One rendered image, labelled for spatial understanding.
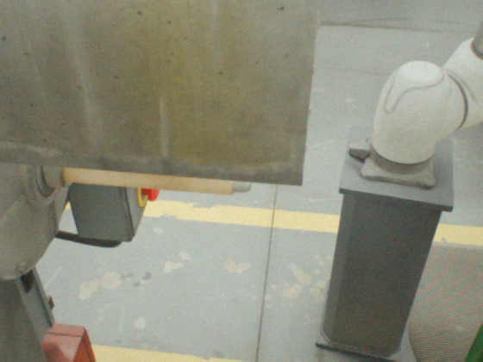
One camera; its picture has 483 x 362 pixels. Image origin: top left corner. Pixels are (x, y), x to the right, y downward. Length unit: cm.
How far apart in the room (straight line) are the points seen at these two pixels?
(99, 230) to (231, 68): 69
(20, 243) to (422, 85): 98
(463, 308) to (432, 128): 92
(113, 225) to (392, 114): 72
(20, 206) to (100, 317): 148
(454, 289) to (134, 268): 116
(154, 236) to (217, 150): 192
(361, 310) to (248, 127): 147
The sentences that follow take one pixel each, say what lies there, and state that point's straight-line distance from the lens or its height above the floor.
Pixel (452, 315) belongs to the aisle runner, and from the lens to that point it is 215.
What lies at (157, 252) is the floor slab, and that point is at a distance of 224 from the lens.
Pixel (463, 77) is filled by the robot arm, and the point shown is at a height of 94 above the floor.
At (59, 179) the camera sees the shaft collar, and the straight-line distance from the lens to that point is 64.
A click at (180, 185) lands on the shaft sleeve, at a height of 125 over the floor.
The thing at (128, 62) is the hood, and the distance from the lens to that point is 36.
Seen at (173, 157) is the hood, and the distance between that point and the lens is 40.
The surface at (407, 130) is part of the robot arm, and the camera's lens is 140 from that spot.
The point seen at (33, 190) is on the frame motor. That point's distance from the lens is 63.
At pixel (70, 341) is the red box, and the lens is 128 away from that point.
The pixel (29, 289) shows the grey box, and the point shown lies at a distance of 113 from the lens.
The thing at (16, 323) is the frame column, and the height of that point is 85.
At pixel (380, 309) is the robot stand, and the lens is 179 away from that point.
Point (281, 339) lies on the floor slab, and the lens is 198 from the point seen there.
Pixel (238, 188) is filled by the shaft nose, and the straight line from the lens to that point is 60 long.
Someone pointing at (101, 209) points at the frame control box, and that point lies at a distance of 97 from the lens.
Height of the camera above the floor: 165
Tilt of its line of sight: 41 degrees down
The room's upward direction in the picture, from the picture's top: straight up
